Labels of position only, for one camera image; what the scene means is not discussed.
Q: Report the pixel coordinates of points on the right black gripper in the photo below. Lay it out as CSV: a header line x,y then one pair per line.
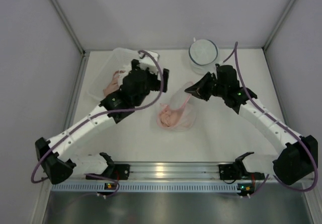
x,y
210,83

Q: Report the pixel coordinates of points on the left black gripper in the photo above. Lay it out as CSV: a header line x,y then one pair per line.
x,y
136,64

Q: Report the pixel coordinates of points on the blue-trimmed mesh laundry bag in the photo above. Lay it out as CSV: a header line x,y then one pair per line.
x,y
203,55

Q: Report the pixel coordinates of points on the pink-trimmed mesh laundry bag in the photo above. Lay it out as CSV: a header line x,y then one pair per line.
x,y
178,100

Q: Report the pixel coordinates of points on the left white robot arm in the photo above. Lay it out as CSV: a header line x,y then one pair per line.
x,y
125,94

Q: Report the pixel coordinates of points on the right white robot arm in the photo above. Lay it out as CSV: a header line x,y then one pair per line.
x,y
296,155

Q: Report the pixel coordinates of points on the white perforated plastic basket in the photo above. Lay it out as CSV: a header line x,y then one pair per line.
x,y
105,64

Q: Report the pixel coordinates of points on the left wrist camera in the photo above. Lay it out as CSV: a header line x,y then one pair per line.
x,y
147,63

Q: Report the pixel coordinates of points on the left aluminium frame post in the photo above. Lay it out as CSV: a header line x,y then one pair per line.
x,y
67,25

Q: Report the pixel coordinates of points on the aluminium frame post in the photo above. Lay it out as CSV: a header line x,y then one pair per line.
x,y
279,24
67,25

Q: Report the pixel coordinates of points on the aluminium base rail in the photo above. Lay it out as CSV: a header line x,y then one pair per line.
x,y
166,171

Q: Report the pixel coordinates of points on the right aluminium frame post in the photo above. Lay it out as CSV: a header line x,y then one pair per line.
x,y
279,24

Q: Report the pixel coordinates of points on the grey slotted cable duct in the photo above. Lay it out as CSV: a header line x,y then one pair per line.
x,y
153,187

